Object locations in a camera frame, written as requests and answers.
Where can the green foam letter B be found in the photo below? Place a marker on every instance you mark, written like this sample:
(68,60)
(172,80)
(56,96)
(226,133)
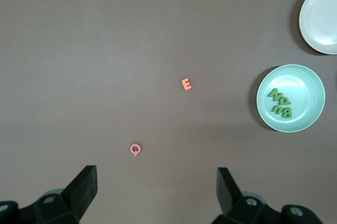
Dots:
(287,112)

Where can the orange foam letter m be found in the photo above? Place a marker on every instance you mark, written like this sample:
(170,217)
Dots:
(186,84)

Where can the beige plate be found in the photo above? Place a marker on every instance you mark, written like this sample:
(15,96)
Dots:
(321,19)

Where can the green foam letter a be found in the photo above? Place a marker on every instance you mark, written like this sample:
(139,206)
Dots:
(285,101)

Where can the green foam letter N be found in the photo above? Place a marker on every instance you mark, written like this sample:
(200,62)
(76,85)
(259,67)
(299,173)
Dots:
(275,95)

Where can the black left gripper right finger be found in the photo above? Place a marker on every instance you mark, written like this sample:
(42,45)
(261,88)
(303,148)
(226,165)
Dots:
(231,203)

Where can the green plate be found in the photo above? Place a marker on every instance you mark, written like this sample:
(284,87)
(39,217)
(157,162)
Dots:
(310,90)

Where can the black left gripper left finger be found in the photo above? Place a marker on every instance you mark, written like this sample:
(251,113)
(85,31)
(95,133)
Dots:
(76,200)

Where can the pink foam letter Q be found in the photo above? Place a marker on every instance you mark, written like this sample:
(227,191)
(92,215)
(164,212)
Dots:
(132,149)

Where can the brown table cover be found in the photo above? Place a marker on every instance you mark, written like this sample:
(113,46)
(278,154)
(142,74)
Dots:
(105,50)

